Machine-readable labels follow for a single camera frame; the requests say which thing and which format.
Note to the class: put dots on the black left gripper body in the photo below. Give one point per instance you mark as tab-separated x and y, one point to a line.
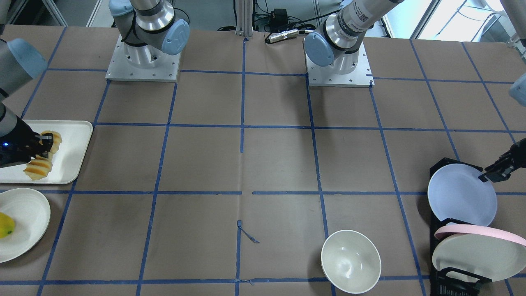
506	162

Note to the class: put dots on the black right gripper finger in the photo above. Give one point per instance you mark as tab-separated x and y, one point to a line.
46	141

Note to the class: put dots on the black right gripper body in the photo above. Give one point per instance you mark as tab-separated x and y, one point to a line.
20	137

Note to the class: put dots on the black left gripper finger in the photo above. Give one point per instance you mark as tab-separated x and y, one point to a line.
497	172

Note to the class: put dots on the yellow sliced bread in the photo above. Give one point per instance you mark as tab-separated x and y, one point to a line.
40	167

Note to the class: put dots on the blue plate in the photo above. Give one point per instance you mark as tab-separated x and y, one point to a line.
455	191

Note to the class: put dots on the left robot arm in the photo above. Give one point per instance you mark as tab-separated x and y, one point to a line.
343	31

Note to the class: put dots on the pink plate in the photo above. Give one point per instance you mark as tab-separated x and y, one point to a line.
449	230

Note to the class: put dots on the white round plate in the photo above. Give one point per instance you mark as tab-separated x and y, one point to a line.
31	213

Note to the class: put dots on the white plate in rack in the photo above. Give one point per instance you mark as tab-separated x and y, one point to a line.
485	256

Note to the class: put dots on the yellow lemon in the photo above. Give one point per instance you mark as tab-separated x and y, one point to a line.
7	225

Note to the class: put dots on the cream bowl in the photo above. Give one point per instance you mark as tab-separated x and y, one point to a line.
351	261

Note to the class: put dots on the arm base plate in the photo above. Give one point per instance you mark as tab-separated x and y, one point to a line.
349	70
142	64

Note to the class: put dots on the aluminium frame post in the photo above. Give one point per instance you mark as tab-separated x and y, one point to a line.
244	10

